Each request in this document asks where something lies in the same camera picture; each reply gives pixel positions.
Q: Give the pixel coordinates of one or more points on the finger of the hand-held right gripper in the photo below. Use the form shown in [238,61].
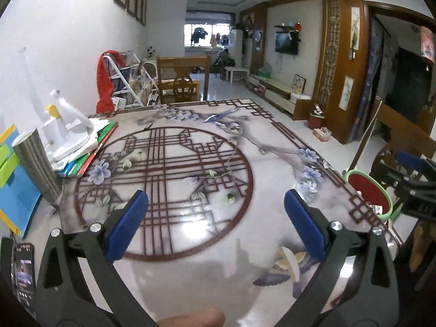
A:
[410,160]
[386,174]

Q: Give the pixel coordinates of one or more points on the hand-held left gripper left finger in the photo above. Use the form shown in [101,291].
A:
[127,224]

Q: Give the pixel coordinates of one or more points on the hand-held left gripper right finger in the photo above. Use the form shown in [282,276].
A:
[305,224]

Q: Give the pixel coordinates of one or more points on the red bin with green rim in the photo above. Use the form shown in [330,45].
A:
[369,190]

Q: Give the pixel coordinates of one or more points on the person's left hand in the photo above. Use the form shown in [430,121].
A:
[194,318]

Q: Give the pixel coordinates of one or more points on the carved wooden chair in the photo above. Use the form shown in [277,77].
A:
[405,129]
[182,62]

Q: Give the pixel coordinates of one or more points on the tissue box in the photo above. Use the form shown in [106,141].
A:
[322,133]

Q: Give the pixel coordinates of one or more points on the stack of books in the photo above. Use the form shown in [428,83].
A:
[95,150]

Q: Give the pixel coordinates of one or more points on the small red bucket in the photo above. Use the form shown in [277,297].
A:
[316,120]

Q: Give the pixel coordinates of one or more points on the hanging scroll painting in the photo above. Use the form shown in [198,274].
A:
[346,92]
[355,29]

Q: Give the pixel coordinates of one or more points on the white desk lamp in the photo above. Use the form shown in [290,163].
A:
[68,139]

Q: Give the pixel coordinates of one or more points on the steel tumbler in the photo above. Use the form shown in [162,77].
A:
[35,167]

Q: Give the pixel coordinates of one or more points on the blue folder with yellow clips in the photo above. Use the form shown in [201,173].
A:
[17,194]

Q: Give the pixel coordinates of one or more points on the white holder with yellow clip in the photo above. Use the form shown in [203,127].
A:
[54,133]

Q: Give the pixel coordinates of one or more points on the colourful framed picture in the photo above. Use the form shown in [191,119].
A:
[299,83]

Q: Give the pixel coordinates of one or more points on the low television cabinet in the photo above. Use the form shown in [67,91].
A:
[279,97]

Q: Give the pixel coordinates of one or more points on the red cloth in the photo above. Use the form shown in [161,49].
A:
[104,85]

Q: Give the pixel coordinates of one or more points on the white magazine rack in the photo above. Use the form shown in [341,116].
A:
[136,78]

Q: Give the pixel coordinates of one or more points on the small white table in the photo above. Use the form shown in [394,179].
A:
[236,71]

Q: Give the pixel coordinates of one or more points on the white standing air conditioner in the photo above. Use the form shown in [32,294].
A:
[235,44]

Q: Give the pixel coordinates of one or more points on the dark hanging clothes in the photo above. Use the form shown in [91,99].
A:
[199,35]

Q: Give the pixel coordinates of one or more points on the wall television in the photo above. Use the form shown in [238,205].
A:
[286,42]

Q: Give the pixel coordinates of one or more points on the wall shelf with ornaments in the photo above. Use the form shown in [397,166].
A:
[289,26]

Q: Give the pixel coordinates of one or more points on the round wall clock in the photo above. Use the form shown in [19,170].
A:
[258,38]

